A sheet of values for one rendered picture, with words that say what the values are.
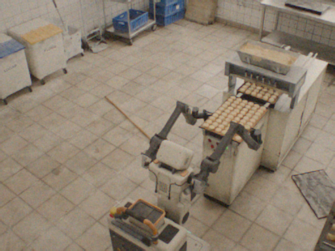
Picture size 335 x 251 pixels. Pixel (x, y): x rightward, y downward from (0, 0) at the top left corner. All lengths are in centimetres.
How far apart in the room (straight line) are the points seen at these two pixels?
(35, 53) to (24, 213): 249
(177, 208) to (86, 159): 186
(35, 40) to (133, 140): 205
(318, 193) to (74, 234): 247
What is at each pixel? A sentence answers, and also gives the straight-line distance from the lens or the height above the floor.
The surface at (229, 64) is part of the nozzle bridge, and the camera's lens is 371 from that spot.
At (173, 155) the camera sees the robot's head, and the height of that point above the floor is 122.
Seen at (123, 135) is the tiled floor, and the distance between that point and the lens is 465.
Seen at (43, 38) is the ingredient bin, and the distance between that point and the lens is 563.
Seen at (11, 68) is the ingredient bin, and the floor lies 50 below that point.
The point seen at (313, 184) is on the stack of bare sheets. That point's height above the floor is 2.
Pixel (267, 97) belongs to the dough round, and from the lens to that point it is 372.
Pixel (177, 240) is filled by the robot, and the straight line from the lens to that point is 258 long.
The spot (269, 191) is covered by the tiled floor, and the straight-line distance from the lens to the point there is 406.
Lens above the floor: 292
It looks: 39 degrees down
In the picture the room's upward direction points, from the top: 1 degrees clockwise
